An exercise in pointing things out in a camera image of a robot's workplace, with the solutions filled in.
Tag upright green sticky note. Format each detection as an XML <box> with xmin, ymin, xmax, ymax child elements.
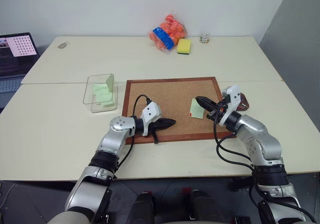
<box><xmin>104</xmin><ymin>75</ymin><xmax>115</xmax><ymax>94</ymax></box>

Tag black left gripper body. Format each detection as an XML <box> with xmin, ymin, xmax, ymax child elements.
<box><xmin>148</xmin><ymin>120</ymin><xmax>164</xmax><ymax>145</ymax></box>

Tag flat green sticky notes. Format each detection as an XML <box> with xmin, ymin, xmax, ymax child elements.
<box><xmin>91</xmin><ymin>84</ymin><xmax>116</xmax><ymax>108</ymax></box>

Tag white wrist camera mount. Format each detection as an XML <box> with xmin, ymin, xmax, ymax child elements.
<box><xmin>221</xmin><ymin>85</ymin><xmax>242</xmax><ymax>121</ymax></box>
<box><xmin>140</xmin><ymin>102</ymin><xmax>163</xmax><ymax>137</ymax></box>

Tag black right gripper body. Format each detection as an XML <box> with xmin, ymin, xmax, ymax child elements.
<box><xmin>206</xmin><ymin>99</ymin><xmax>229</xmax><ymax>123</ymax></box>

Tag clear plastic box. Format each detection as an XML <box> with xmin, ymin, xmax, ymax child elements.
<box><xmin>82</xmin><ymin>73</ymin><xmax>119</xmax><ymax>113</ymax></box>

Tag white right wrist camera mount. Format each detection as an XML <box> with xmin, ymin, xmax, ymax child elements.
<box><xmin>221</xmin><ymin>85</ymin><xmax>242</xmax><ymax>121</ymax></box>

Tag cork board with wooden frame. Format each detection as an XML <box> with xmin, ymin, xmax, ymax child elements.
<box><xmin>121</xmin><ymin>76</ymin><xmax>237</xmax><ymax>145</ymax></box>

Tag grey laptop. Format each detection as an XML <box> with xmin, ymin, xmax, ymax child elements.
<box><xmin>0</xmin><ymin>32</ymin><xmax>41</xmax><ymax>94</ymax></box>

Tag bag of orange balls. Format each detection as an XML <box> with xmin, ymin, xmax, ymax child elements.
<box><xmin>148</xmin><ymin>9</ymin><xmax>189</xmax><ymax>54</ymax></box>

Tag cream robot torso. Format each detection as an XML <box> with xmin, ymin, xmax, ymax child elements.
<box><xmin>48</xmin><ymin>208</ymin><xmax>94</xmax><ymax>224</ymax></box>

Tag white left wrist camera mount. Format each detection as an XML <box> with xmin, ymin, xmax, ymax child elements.
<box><xmin>140</xmin><ymin>102</ymin><xmax>163</xmax><ymax>137</ymax></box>

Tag dark brown tray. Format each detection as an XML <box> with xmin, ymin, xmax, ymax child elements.
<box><xmin>237</xmin><ymin>92</ymin><xmax>251</xmax><ymax>113</ymax></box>

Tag yellow sponge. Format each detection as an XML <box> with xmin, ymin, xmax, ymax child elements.
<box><xmin>176</xmin><ymin>39</ymin><xmax>193</xmax><ymax>55</ymax></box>

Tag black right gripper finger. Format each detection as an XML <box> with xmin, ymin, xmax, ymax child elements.
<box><xmin>197</xmin><ymin>99</ymin><xmax>216</xmax><ymax>111</ymax></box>
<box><xmin>195</xmin><ymin>96</ymin><xmax>218</xmax><ymax>108</ymax></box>

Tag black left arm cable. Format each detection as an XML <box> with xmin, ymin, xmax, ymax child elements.
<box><xmin>116</xmin><ymin>94</ymin><xmax>152</xmax><ymax>169</ymax></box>

